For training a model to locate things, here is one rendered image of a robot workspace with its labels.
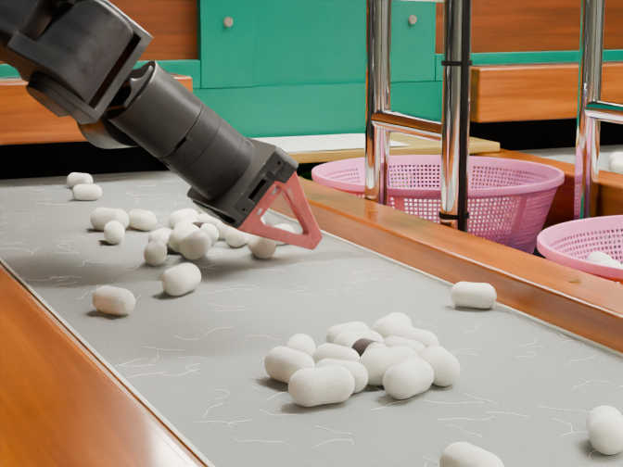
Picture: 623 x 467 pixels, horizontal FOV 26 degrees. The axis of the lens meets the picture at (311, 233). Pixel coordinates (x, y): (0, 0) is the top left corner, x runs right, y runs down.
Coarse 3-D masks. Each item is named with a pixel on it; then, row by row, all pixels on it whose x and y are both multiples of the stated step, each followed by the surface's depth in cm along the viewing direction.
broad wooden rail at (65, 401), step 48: (0, 288) 90; (0, 336) 78; (48, 336) 78; (0, 384) 69; (48, 384) 69; (96, 384) 69; (0, 432) 61; (48, 432) 61; (96, 432) 61; (144, 432) 61
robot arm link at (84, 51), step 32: (0, 0) 99; (32, 0) 99; (64, 0) 99; (96, 0) 99; (0, 32) 98; (32, 32) 101; (64, 32) 98; (96, 32) 99; (128, 32) 101; (32, 64) 98; (64, 64) 98; (96, 64) 99
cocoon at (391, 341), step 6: (390, 336) 81; (396, 336) 81; (384, 342) 80; (390, 342) 80; (396, 342) 80; (402, 342) 80; (408, 342) 80; (414, 342) 80; (414, 348) 79; (420, 348) 79
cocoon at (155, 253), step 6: (156, 240) 111; (150, 246) 109; (156, 246) 109; (162, 246) 109; (144, 252) 109; (150, 252) 109; (156, 252) 109; (162, 252) 109; (150, 258) 109; (156, 258) 109; (162, 258) 109; (150, 264) 109; (156, 264) 109
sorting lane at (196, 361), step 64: (0, 192) 148; (64, 192) 148; (128, 192) 148; (0, 256) 114; (64, 256) 114; (128, 256) 114; (320, 256) 114; (384, 256) 113; (64, 320) 91; (128, 320) 92; (192, 320) 92; (256, 320) 92; (320, 320) 92; (448, 320) 92; (512, 320) 92; (128, 384) 77; (192, 384) 77; (256, 384) 77; (512, 384) 77; (576, 384) 77; (192, 448) 66; (256, 448) 67; (320, 448) 67; (384, 448) 67; (512, 448) 67; (576, 448) 67
